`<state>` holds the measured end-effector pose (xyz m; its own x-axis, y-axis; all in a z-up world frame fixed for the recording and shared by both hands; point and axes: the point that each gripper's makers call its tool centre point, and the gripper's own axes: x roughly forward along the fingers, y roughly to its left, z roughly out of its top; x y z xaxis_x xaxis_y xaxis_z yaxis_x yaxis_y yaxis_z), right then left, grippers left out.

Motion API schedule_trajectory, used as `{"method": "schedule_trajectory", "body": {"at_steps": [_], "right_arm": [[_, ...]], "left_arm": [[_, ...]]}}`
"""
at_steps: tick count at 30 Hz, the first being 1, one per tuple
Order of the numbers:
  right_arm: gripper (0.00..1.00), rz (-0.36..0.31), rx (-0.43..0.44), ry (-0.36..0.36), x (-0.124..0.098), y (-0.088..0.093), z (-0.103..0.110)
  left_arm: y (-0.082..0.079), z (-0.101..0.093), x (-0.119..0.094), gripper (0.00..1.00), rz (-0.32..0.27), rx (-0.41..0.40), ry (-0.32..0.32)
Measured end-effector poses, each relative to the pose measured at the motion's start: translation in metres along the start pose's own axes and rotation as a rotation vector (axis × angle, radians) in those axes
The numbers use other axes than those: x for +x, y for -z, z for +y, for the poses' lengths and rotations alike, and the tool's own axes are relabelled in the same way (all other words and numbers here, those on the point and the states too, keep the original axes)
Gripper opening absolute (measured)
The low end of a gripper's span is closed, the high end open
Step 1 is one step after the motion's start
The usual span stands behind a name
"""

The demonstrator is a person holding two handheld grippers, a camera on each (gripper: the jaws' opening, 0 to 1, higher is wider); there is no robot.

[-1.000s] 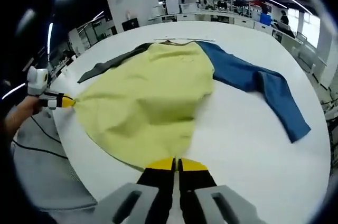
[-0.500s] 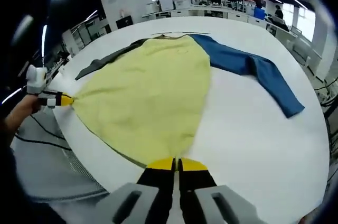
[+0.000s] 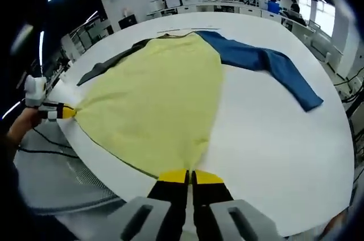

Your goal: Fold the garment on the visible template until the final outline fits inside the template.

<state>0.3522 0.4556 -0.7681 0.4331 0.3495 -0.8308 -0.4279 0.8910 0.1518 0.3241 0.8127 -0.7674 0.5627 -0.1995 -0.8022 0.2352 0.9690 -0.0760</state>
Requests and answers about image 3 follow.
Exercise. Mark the yellow blue grey garment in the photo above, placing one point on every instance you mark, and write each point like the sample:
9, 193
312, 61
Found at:
156, 96

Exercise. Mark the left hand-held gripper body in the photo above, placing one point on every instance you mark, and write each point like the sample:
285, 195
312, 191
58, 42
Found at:
35, 90

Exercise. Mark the white counter row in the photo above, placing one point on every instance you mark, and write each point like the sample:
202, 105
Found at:
227, 8

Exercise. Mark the person's left hand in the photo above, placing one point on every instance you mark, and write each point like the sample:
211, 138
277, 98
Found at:
29, 120

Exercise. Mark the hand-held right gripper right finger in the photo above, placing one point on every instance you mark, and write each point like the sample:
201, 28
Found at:
221, 212

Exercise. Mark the black cabinet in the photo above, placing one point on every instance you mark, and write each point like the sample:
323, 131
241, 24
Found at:
128, 21

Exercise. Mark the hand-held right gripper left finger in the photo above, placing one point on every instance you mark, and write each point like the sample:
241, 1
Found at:
159, 212

